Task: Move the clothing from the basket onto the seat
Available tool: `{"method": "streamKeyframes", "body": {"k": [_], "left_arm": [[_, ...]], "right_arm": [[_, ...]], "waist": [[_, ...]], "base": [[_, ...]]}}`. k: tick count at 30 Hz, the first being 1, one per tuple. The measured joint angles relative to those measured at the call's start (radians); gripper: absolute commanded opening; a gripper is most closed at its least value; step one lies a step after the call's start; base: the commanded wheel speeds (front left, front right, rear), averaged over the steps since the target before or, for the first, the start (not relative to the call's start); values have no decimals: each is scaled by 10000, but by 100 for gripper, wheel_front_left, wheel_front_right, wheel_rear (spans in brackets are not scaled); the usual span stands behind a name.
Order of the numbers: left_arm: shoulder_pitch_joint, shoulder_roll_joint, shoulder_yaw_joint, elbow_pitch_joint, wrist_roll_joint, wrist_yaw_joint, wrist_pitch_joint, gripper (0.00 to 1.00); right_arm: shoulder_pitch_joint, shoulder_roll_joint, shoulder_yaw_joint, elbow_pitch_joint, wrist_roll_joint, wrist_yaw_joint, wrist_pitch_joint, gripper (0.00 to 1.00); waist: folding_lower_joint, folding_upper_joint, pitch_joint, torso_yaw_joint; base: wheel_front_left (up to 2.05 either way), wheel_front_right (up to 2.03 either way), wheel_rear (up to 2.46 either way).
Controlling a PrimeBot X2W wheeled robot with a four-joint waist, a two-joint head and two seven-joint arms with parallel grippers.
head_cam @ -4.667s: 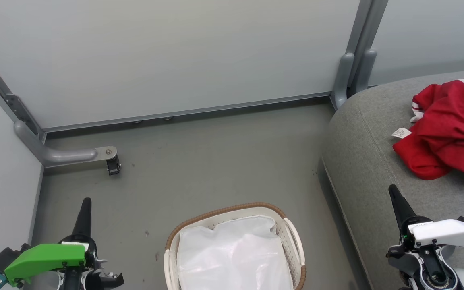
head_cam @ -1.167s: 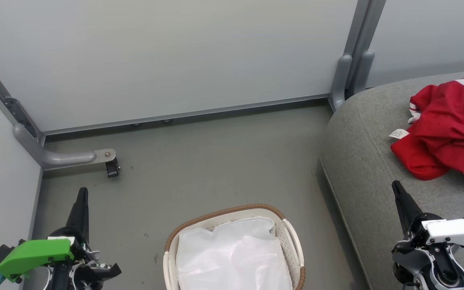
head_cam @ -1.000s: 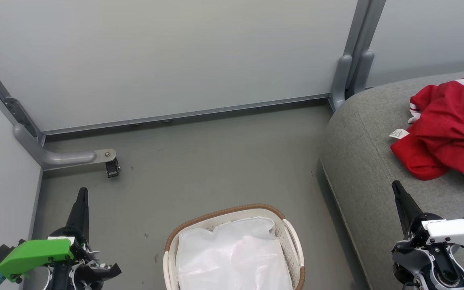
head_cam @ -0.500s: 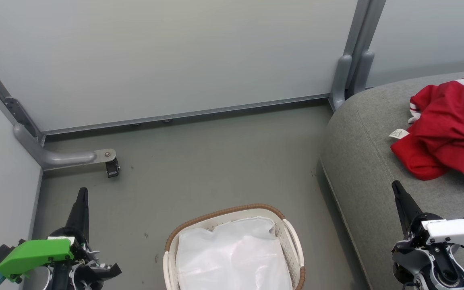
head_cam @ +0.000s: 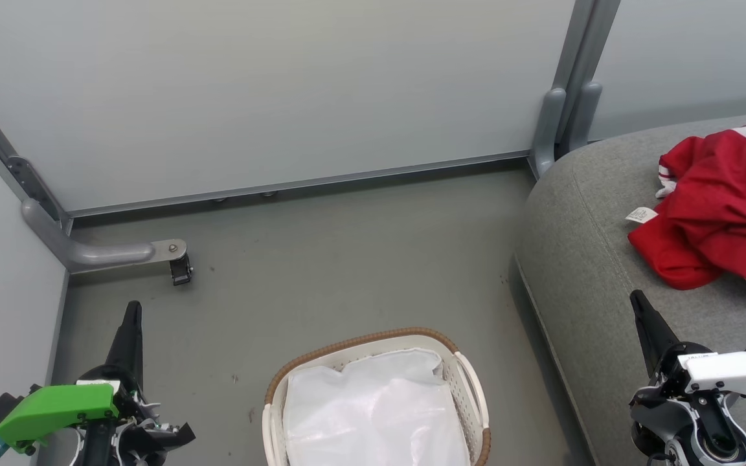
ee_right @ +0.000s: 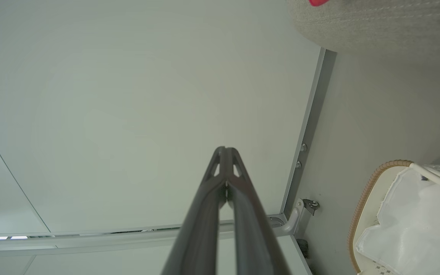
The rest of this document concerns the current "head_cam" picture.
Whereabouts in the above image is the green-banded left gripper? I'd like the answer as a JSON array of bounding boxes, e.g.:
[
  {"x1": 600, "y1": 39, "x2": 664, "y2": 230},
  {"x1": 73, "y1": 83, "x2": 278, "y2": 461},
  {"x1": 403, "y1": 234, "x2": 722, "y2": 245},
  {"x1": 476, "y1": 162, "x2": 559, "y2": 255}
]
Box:
[{"x1": 0, "y1": 301, "x2": 144, "y2": 454}]

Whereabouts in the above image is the small black caster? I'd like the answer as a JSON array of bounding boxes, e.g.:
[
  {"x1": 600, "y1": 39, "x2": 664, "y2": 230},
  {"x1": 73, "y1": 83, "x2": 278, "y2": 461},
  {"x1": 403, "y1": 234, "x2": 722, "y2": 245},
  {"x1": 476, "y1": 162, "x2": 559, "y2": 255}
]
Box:
[{"x1": 170, "y1": 253, "x2": 194, "y2": 287}]

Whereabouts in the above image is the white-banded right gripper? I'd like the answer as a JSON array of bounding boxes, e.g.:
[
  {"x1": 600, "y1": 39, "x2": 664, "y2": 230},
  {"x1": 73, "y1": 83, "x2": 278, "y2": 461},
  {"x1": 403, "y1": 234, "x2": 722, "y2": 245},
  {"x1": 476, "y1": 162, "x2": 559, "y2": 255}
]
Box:
[{"x1": 629, "y1": 289, "x2": 746, "y2": 401}]

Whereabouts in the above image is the white basket brown rim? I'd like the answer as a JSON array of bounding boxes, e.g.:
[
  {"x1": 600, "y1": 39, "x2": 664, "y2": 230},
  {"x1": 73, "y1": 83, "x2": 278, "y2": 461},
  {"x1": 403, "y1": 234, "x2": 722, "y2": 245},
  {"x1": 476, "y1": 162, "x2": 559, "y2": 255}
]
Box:
[{"x1": 261, "y1": 326, "x2": 492, "y2": 466}]

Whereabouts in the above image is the red white clothing item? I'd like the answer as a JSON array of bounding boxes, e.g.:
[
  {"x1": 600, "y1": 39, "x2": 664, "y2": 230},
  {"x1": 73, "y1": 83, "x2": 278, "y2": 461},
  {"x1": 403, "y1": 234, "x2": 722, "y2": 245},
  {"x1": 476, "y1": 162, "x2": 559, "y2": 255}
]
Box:
[{"x1": 625, "y1": 120, "x2": 746, "y2": 304}]

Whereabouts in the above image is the grey partition base rail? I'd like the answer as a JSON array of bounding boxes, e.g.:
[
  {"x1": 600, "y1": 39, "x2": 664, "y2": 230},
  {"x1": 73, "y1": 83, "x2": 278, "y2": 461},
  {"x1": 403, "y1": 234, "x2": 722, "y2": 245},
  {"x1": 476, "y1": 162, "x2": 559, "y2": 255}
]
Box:
[{"x1": 64, "y1": 150, "x2": 534, "y2": 219}]

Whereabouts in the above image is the grey fabric sofa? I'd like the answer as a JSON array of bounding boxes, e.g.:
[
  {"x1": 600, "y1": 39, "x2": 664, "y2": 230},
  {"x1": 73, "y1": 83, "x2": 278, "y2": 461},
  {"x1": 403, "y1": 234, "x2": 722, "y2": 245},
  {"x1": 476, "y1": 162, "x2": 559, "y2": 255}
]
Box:
[{"x1": 514, "y1": 108, "x2": 746, "y2": 466}]

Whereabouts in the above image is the grey tubular partition foot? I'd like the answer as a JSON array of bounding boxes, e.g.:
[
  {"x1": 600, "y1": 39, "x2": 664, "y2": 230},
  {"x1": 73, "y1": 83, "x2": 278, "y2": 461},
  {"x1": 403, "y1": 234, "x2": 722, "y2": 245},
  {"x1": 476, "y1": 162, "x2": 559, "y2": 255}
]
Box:
[{"x1": 6, "y1": 155, "x2": 188, "y2": 273}]

